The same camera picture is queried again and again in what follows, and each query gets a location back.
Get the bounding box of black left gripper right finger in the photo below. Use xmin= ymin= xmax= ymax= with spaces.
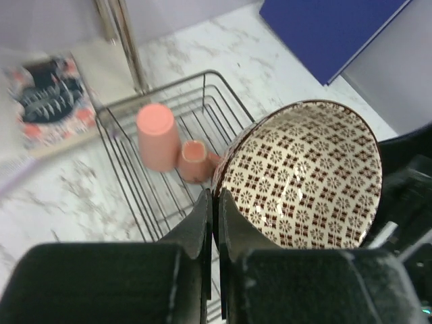
xmin=217 ymin=190 xmax=424 ymax=323

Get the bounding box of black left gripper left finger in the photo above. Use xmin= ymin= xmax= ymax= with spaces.
xmin=6 ymin=190 xmax=213 ymax=323

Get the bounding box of pink ceramic mug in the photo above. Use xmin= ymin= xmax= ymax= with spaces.
xmin=177 ymin=140 xmax=221 ymax=184

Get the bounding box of brown patterned bowl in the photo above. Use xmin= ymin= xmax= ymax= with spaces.
xmin=211 ymin=99 xmax=383 ymax=249

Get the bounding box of pink plastic tumbler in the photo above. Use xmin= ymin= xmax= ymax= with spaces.
xmin=136 ymin=103 xmax=181 ymax=172

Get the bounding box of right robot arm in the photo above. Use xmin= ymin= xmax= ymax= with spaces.
xmin=367 ymin=124 xmax=431 ymax=317

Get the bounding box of floral cover book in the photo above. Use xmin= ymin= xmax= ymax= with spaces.
xmin=1 ymin=53 xmax=97 ymax=157

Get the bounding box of white shelf stand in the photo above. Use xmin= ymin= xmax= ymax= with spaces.
xmin=71 ymin=1 xmax=149 ymax=110

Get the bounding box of black wire dish rack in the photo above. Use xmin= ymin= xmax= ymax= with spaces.
xmin=97 ymin=70 xmax=252 ymax=323

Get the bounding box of blue ring binder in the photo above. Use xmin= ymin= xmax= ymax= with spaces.
xmin=260 ymin=0 xmax=408 ymax=85

